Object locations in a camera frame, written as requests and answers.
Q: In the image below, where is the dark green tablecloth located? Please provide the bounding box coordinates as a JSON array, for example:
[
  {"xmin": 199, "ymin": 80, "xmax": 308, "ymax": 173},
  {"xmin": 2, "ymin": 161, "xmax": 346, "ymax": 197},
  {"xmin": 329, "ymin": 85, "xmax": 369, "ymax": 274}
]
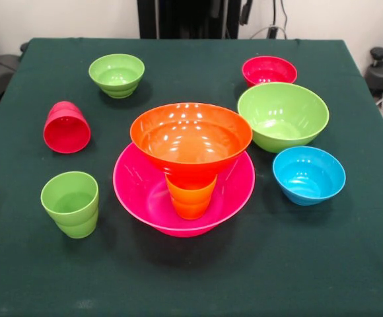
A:
[{"xmin": 0, "ymin": 37, "xmax": 383, "ymax": 317}]

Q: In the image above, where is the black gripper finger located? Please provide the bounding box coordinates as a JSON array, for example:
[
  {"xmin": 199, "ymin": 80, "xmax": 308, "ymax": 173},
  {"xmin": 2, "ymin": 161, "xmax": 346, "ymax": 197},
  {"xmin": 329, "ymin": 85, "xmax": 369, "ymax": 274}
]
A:
[{"xmin": 240, "ymin": 0, "xmax": 255, "ymax": 26}]

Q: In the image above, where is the small green bowl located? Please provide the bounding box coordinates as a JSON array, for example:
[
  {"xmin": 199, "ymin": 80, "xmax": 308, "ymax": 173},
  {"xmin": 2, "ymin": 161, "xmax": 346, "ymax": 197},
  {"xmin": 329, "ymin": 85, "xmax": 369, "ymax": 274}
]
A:
[{"xmin": 88, "ymin": 53, "xmax": 145, "ymax": 99}]

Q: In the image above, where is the black office chair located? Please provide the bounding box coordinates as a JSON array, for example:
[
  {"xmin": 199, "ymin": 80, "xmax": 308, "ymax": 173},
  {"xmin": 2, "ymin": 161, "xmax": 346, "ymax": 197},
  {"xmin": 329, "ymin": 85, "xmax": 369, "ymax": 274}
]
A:
[{"xmin": 0, "ymin": 22, "xmax": 30, "ymax": 106}]

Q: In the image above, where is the large green bowl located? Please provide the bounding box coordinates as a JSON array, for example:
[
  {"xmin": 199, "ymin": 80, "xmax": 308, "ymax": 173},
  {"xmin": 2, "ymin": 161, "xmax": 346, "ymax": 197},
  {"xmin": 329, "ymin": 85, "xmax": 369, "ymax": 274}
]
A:
[{"xmin": 237, "ymin": 82, "xmax": 330, "ymax": 154}]

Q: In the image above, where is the small blue bowl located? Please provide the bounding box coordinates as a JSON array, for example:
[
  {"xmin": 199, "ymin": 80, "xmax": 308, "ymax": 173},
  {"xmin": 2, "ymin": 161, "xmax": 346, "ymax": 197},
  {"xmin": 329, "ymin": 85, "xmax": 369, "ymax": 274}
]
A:
[{"xmin": 271, "ymin": 145, "xmax": 347, "ymax": 207}]

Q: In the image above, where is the red cup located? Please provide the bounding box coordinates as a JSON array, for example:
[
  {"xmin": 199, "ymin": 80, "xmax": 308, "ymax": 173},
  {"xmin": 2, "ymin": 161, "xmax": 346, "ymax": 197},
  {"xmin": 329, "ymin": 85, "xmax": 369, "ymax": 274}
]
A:
[{"xmin": 43, "ymin": 100, "xmax": 92, "ymax": 155}]

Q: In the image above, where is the large orange bowl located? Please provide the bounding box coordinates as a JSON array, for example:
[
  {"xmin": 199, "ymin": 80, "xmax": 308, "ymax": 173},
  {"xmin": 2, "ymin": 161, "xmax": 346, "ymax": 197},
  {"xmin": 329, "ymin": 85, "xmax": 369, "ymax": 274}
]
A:
[{"xmin": 129, "ymin": 102, "xmax": 254, "ymax": 186}]

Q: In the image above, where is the large pink bowl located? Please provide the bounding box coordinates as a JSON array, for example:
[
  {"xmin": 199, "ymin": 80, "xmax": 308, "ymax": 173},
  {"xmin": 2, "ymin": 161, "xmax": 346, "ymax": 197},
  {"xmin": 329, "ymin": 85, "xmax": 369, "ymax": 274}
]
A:
[{"xmin": 112, "ymin": 142, "xmax": 256, "ymax": 238}]

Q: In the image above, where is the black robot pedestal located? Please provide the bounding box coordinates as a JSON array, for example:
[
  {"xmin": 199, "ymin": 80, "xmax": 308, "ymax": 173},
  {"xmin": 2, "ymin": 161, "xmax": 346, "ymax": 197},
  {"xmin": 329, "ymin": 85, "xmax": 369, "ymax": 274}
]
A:
[{"xmin": 137, "ymin": 0, "xmax": 242, "ymax": 40}]

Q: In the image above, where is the small red bowl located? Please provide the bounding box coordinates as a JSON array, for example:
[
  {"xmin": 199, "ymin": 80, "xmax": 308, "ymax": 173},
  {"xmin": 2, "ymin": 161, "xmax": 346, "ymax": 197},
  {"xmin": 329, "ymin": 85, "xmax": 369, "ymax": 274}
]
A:
[{"xmin": 242, "ymin": 55, "xmax": 298, "ymax": 88}]

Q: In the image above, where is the black wall cable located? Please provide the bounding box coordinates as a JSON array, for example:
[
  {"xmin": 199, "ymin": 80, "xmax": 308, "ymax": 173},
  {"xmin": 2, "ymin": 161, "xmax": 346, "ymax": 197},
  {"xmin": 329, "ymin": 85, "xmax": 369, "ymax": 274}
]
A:
[{"xmin": 279, "ymin": 0, "xmax": 290, "ymax": 29}]

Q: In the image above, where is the green cup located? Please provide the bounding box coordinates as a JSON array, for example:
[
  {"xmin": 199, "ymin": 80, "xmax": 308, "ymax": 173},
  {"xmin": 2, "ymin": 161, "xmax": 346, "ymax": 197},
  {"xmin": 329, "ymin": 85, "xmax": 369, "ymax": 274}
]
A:
[{"xmin": 40, "ymin": 171, "xmax": 100, "ymax": 240}]

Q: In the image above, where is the orange cup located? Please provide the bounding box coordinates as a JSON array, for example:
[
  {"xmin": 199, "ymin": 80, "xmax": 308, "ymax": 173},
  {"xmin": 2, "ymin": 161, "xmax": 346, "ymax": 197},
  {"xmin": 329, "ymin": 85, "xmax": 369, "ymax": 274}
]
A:
[{"xmin": 164, "ymin": 173, "xmax": 219, "ymax": 221}]

